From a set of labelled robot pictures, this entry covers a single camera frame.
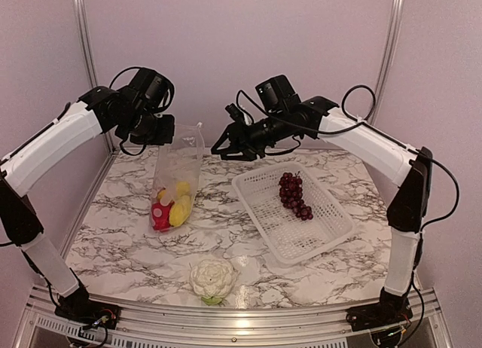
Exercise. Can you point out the dark red toy grapes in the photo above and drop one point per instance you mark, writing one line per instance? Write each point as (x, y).
(291, 195)

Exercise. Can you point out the white toy cauliflower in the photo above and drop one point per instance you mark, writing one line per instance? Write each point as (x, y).
(212, 280)

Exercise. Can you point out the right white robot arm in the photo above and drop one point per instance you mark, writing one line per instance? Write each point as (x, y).
(321, 118)

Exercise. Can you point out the yellow toy fruit back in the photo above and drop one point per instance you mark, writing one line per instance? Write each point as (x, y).
(182, 188)

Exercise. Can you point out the left aluminium frame post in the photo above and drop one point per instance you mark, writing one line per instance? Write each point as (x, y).
(85, 43)

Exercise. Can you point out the red toy bell pepper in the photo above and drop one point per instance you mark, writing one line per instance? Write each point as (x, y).
(160, 216)

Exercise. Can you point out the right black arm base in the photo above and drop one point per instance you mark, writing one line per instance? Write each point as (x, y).
(389, 309)

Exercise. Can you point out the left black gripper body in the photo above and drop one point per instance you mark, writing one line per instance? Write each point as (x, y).
(147, 132)

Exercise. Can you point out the yellow toy fruit front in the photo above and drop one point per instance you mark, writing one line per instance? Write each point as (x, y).
(180, 211)

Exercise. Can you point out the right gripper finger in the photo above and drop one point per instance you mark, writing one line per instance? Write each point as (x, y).
(240, 155)
(223, 145)

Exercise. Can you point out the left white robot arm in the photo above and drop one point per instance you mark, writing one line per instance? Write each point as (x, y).
(132, 115)

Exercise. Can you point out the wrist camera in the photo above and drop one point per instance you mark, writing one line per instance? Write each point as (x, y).
(151, 91)
(276, 98)

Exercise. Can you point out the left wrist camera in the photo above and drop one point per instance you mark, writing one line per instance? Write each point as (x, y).
(151, 91)

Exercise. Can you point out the front aluminium rail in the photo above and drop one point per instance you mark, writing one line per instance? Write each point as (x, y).
(156, 325)

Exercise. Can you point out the clear zip top bag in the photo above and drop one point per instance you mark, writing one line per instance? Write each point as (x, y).
(179, 161)

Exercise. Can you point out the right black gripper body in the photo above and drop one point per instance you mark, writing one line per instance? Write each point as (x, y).
(264, 135)

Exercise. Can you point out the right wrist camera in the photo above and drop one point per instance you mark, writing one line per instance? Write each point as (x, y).
(276, 98)

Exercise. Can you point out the white plastic basket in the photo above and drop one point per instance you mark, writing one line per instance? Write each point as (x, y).
(293, 234)

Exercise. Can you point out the right aluminium frame post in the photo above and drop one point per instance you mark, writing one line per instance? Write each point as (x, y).
(389, 52)

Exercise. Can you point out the aluminium frame post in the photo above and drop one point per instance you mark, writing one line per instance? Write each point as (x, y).
(389, 52)
(85, 43)

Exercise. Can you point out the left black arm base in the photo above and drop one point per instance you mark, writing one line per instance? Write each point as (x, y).
(79, 307)

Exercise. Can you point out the yellow toy fruit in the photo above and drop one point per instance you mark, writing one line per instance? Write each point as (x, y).
(180, 211)
(182, 188)

